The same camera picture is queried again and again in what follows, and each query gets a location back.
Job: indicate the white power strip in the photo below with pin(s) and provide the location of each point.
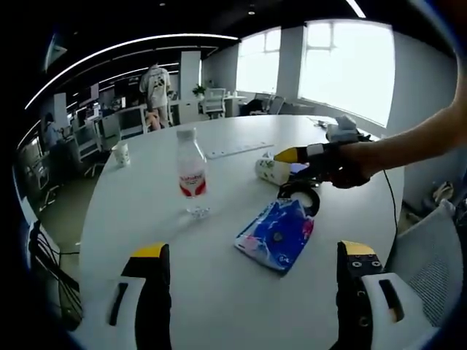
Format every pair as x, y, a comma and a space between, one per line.
237, 150

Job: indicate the blue tissue pack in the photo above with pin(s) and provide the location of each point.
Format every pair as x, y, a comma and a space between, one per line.
273, 237

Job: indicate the grey office chair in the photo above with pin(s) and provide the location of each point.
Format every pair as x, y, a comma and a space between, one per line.
430, 262

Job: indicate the person's right hand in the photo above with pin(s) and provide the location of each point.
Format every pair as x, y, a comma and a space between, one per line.
350, 167

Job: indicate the pair of shoes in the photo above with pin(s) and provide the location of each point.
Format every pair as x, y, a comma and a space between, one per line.
443, 191

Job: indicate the clear water bottle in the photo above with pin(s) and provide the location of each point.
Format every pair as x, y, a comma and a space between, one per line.
190, 167

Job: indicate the white box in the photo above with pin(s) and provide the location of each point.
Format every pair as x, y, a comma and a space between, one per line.
342, 127

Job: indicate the white printed paper cup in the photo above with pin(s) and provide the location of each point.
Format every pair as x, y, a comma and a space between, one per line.
270, 169
121, 155

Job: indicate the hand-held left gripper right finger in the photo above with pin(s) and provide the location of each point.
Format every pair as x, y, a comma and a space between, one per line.
355, 291

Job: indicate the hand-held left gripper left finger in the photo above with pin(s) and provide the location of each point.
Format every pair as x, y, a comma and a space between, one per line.
149, 299

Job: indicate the potted plant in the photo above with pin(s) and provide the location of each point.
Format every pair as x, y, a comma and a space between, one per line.
199, 90

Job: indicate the white table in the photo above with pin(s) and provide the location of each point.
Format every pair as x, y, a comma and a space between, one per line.
219, 299

